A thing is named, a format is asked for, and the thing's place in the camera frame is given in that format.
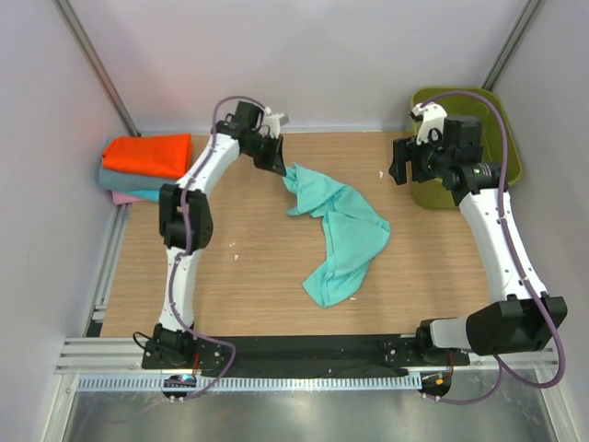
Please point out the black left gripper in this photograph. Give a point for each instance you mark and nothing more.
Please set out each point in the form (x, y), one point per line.
(268, 152)

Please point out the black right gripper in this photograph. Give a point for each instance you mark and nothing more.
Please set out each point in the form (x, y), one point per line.
(409, 159)

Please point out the teal t shirt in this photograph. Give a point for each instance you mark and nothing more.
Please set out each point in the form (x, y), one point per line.
(354, 233)

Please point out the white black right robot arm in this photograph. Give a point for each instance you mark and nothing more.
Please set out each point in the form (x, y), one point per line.
(520, 313)

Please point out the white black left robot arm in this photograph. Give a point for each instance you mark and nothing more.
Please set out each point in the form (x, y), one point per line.
(186, 223)

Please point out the green plastic basket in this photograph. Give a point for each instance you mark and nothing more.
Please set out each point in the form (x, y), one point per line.
(432, 194)

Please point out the orange folded t shirt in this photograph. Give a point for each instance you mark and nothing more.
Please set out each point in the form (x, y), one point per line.
(161, 156)

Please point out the pink folded t shirt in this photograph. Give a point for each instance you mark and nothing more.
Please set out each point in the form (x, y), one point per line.
(119, 198)

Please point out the grey folded t shirt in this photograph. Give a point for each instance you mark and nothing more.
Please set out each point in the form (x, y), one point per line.
(122, 182)

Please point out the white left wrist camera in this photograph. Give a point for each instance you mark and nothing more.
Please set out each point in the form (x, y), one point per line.
(273, 122)

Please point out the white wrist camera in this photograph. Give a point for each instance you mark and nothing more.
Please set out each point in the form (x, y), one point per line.
(431, 116)
(273, 122)

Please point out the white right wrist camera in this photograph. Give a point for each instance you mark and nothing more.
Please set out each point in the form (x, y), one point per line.
(431, 116)

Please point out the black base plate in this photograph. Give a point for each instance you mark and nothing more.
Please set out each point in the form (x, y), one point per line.
(302, 357)

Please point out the white slotted cable duct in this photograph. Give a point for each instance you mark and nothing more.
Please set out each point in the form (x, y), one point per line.
(182, 383)

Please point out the aluminium frame rail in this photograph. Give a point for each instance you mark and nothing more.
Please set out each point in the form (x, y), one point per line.
(121, 353)

